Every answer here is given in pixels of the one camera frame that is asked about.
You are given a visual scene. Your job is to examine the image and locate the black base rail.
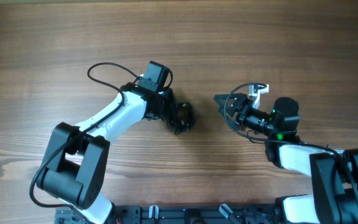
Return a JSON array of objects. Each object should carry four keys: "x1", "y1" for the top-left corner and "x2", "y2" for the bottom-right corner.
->
[{"x1": 54, "y1": 203, "x2": 279, "y2": 224}]

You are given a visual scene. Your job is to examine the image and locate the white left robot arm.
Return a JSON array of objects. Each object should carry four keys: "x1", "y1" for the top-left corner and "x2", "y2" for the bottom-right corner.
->
[{"x1": 29, "y1": 61, "x2": 192, "y2": 223}]

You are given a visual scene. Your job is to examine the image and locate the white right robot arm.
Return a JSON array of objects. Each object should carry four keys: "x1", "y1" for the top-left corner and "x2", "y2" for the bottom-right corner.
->
[{"x1": 214, "y1": 93, "x2": 358, "y2": 223}]

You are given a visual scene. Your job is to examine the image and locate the black cable bundle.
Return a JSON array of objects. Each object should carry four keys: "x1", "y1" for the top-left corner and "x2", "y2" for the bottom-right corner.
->
[{"x1": 165, "y1": 101, "x2": 196, "y2": 136}]

